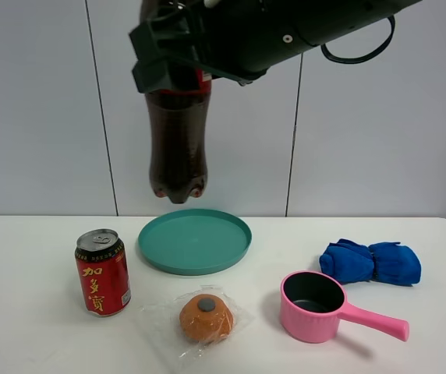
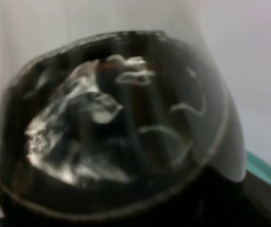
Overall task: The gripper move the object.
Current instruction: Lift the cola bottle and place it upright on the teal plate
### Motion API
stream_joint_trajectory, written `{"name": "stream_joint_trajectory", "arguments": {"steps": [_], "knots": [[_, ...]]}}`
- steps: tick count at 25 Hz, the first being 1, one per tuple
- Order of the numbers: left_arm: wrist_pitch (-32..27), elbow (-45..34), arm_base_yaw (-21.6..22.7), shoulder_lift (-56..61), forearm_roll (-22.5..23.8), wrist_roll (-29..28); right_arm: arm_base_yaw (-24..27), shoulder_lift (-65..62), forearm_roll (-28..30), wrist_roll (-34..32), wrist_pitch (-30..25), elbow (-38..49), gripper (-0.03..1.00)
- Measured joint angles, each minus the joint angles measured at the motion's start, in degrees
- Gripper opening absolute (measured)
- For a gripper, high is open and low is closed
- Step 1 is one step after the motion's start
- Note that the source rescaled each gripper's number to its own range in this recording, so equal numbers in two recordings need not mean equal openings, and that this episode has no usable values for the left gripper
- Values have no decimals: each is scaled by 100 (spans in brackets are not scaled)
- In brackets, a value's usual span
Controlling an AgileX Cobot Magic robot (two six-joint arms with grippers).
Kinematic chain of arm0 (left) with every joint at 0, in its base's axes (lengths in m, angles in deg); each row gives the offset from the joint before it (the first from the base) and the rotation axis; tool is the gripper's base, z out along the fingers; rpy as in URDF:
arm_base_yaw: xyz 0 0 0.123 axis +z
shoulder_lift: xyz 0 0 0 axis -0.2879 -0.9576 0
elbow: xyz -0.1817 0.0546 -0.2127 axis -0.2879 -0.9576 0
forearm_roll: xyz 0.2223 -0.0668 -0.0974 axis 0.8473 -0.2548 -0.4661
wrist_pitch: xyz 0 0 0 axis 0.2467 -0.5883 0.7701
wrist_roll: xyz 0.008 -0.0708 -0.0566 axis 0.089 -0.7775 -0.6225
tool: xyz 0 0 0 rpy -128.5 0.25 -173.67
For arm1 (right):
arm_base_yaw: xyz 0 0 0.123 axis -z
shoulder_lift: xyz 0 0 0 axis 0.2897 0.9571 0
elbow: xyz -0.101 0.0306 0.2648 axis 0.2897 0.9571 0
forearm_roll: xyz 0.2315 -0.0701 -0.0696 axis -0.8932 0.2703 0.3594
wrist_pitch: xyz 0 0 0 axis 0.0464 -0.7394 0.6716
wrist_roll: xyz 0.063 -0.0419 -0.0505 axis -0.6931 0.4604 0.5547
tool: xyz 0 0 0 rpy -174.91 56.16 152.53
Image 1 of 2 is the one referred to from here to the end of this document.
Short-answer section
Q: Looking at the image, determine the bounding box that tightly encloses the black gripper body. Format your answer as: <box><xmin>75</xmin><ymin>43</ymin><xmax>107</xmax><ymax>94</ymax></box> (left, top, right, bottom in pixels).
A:
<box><xmin>183</xmin><ymin>1</ymin><xmax>281</xmax><ymax>84</ymax></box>

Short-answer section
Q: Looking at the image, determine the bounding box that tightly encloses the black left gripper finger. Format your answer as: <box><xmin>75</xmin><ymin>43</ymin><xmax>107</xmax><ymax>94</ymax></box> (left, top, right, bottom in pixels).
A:
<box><xmin>132</xmin><ymin>55</ymin><xmax>176</xmax><ymax>93</ymax></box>

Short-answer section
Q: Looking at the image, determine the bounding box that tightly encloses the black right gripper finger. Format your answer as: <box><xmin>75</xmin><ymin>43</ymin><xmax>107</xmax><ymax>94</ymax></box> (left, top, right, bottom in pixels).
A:
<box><xmin>129</xmin><ymin>12</ymin><xmax>192</xmax><ymax>62</ymax></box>

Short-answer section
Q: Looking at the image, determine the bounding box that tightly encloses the cola bottle yellow cap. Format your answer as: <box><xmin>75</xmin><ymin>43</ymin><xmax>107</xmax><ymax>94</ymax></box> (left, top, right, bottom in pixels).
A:
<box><xmin>145</xmin><ymin>64</ymin><xmax>212</xmax><ymax>204</ymax></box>

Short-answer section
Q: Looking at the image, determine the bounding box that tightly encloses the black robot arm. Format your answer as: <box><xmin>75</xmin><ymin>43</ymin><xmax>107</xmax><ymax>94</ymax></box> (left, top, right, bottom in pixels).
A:
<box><xmin>129</xmin><ymin>0</ymin><xmax>414</xmax><ymax>94</ymax></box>

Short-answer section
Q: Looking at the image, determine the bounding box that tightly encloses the teal round plate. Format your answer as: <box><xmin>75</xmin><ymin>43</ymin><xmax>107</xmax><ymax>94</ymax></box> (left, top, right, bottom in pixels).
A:
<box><xmin>138</xmin><ymin>209</ymin><xmax>253</xmax><ymax>276</ymax></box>

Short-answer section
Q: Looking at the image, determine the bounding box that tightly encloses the red herbal tea can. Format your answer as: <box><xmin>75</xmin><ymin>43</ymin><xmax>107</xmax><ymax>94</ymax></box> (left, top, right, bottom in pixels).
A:
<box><xmin>74</xmin><ymin>228</ymin><xmax>131</xmax><ymax>316</ymax></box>

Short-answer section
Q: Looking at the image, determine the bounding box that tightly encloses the blue folded cloth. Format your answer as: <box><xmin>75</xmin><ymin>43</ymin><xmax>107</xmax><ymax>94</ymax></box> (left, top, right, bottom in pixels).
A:
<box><xmin>319</xmin><ymin>239</ymin><xmax>422</xmax><ymax>287</ymax></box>

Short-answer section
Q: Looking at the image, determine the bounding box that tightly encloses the wrapped orange bun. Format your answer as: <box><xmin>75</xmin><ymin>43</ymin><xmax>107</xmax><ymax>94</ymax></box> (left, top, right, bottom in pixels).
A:
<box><xmin>134</xmin><ymin>285</ymin><xmax>253</xmax><ymax>373</ymax></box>

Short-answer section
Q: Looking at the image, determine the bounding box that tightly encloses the pink saucepan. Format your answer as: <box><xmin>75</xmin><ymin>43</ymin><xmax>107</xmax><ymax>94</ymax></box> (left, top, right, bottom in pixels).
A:
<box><xmin>279</xmin><ymin>271</ymin><xmax>409</xmax><ymax>344</ymax></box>

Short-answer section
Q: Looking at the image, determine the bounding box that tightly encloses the black cable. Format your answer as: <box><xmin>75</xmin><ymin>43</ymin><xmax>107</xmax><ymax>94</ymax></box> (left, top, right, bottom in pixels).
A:
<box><xmin>320</xmin><ymin>14</ymin><xmax>396</xmax><ymax>65</ymax></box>

